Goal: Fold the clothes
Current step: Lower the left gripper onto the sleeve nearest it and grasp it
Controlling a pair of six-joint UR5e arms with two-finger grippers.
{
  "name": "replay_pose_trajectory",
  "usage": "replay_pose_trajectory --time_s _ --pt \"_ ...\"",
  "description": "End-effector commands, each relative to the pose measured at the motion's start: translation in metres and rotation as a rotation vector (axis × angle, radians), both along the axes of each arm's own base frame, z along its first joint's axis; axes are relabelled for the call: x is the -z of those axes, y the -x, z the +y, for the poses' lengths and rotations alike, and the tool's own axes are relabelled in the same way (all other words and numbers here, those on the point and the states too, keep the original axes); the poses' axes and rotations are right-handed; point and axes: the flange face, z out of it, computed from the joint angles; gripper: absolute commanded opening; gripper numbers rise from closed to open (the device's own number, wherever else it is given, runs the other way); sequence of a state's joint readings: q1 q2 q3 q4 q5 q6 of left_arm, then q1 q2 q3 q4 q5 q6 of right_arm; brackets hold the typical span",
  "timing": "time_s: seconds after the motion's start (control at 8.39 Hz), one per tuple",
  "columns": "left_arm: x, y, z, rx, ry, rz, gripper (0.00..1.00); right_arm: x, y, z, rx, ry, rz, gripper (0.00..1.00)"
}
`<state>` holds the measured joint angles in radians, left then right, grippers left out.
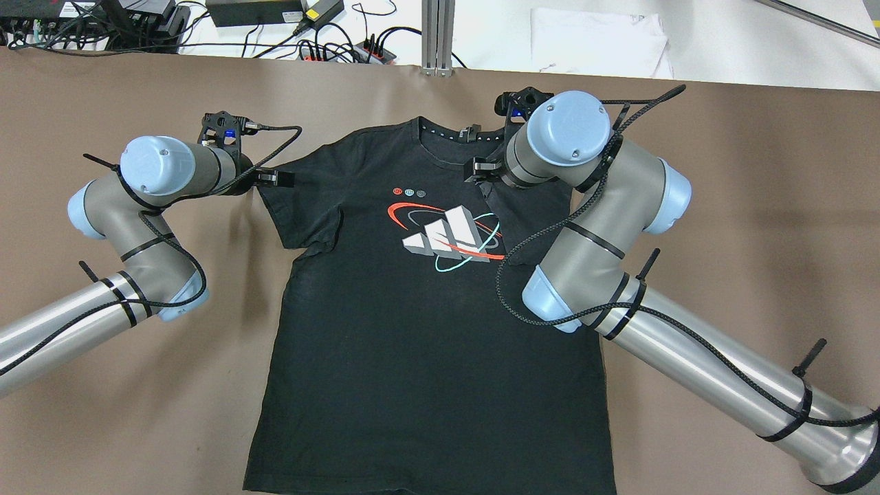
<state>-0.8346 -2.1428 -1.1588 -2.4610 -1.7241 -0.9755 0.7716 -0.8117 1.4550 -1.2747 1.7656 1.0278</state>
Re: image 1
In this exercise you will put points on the white paper sheet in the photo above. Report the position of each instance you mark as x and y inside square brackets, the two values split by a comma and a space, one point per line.
[600, 44]

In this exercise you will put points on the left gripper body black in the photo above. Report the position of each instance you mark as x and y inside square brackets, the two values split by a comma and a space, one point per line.
[245, 184]

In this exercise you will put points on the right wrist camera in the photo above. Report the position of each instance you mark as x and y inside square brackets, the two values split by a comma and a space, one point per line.
[518, 106]

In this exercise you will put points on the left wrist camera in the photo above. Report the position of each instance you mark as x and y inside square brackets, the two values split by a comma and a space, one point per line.
[224, 130]

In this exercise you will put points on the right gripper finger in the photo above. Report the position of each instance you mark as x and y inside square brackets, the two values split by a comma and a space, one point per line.
[480, 170]

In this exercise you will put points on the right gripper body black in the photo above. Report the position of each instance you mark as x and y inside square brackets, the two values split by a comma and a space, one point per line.
[483, 167]

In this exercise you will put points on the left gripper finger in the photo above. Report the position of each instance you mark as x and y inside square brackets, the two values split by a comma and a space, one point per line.
[275, 178]

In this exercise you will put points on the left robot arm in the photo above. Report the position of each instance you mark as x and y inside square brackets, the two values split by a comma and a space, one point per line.
[159, 278]

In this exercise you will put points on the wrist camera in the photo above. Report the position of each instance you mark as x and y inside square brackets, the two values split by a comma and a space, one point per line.
[224, 130]
[518, 106]

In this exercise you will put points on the power strip with plugs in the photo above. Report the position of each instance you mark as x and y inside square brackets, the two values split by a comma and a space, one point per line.
[343, 53]

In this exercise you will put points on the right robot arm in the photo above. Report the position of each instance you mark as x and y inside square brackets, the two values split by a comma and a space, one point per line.
[578, 140]

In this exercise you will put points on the aluminium frame cage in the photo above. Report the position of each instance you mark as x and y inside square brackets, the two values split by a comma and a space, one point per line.
[437, 24]

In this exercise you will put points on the black power adapter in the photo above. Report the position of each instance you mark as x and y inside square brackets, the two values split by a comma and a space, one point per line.
[247, 13]

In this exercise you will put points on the black printed t-shirt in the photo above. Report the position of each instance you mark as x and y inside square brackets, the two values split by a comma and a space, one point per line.
[395, 368]

